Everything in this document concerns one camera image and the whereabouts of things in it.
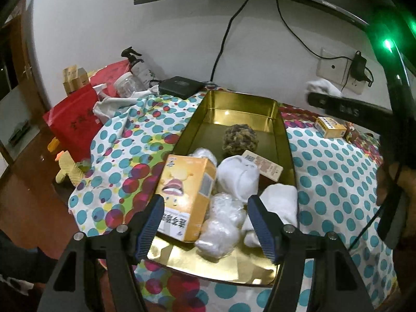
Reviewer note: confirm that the white cloth bag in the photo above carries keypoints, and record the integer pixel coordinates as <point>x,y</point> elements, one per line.
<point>113,104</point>

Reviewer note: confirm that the yellow plush duck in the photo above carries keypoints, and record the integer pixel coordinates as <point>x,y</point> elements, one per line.
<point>68,169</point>

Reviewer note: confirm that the gold metal tin tray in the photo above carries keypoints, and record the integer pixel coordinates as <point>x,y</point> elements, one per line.
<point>227,115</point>

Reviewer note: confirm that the small white cloth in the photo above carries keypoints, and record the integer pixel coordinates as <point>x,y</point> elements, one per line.
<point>323,86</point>

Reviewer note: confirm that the white wall socket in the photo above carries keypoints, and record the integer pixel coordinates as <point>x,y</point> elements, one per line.
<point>334,68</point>

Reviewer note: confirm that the polka dot tablecloth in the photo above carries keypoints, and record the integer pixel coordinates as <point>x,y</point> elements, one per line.
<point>325,175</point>

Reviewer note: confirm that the brown yarn ball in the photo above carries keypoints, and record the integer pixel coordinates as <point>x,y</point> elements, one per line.
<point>240,139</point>

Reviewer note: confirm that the small green object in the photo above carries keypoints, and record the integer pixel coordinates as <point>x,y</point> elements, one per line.
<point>85,165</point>

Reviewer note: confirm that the black set-top box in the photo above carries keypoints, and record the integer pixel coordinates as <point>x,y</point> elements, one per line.
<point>180,86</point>

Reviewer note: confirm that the pink red bag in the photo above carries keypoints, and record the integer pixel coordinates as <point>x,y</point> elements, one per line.
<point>110,73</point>

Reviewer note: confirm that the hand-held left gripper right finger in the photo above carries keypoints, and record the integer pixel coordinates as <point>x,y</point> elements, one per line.
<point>263,230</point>

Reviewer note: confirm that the folded white towel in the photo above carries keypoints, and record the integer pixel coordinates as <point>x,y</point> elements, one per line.
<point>237,177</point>

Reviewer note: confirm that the white towel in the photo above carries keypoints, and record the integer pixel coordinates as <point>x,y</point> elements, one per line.
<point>237,177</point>
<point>281,201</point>

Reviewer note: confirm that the clear plastic jar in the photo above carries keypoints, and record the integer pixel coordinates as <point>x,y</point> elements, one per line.
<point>126,86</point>

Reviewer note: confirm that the small brown figurine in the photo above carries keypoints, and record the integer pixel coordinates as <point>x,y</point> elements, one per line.
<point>351,134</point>

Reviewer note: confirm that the black power adapter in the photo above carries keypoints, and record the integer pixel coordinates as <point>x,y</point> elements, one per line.
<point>359,65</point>

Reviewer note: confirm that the black-capped spray bottle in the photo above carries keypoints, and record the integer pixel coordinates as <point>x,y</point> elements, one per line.
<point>141,70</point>

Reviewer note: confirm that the wooden door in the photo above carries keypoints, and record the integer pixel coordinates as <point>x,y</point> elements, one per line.
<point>19,87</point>

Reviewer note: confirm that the large yellow carton box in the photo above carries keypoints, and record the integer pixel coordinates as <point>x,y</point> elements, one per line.
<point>188,182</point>

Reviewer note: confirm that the brown cardboard box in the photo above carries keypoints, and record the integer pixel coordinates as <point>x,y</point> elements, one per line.
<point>74,79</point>

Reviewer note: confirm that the yellow utility tool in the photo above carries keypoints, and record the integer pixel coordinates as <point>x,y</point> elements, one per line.
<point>53,144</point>

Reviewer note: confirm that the small yellow white box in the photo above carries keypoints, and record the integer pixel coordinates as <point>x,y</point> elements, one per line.
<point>330,128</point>

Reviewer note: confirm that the person's right hand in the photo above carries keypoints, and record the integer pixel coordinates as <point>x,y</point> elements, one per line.
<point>386,185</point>

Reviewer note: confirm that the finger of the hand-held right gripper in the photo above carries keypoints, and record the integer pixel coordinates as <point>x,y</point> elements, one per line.
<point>347,110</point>

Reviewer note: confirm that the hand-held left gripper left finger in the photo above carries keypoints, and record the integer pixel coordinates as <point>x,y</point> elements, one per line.
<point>148,230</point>

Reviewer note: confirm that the brown printed card box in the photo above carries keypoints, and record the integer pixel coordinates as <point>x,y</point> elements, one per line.
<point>263,166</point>

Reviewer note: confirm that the red paper bag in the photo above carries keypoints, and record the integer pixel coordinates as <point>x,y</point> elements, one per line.
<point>74,120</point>

